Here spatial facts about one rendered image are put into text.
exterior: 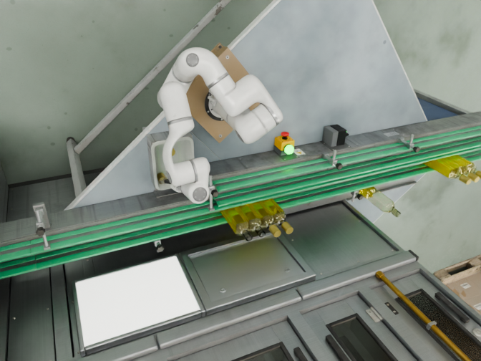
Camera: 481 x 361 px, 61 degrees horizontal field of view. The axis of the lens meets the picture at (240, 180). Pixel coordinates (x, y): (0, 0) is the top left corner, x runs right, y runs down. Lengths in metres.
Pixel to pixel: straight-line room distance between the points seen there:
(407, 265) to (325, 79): 0.90
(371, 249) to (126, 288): 1.07
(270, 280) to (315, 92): 0.89
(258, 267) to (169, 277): 0.36
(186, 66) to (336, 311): 1.04
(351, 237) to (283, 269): 0.43
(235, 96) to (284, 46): 0.51
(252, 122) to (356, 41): 0.81
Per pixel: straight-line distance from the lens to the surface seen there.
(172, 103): 1.35
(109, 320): 1.58
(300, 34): 1.86
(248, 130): 1.40
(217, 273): 1.69
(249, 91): 1.40
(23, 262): 1.77
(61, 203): 2.28
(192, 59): 1.36
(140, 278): 1.70
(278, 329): 1.57
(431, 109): 2.83
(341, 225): 2.06
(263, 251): 1.79
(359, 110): 2.20
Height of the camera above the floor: 2.30
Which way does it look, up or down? 51 degrees down
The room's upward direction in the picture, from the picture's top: 140 degrees clockwise
